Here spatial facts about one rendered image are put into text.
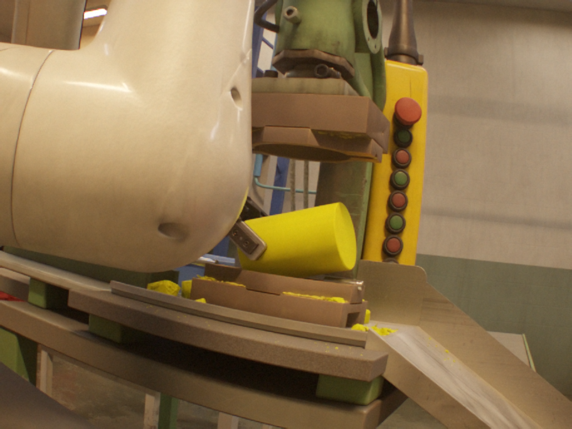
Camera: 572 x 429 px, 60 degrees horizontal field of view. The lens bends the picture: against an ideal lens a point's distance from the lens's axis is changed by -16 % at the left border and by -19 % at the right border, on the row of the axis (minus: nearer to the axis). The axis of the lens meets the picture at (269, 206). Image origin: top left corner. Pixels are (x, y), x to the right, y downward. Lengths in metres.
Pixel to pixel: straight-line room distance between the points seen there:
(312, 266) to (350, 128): 0.14
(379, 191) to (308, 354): 0.39
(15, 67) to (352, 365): 0.31
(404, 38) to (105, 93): 0.64
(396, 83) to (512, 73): 5.39
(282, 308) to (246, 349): 0.13
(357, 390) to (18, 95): 0.33
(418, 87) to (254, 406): 0.54
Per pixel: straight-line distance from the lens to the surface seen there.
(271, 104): 0.60
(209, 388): 0.49
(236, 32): 0.36
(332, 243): 0.56
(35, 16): 0.63
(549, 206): 5.84
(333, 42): 0.62
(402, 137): 0.80
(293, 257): 0.58
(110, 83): 0.31
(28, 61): 0.33
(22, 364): 0.68
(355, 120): 0.56
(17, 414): 0.40
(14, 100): 0.31
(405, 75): 0.84
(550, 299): 5.79
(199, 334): 0.47
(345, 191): 0.74
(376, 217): 0.77
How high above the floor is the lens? 1.06
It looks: 5 degrees up
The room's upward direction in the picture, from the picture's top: 8 degrees clockwise
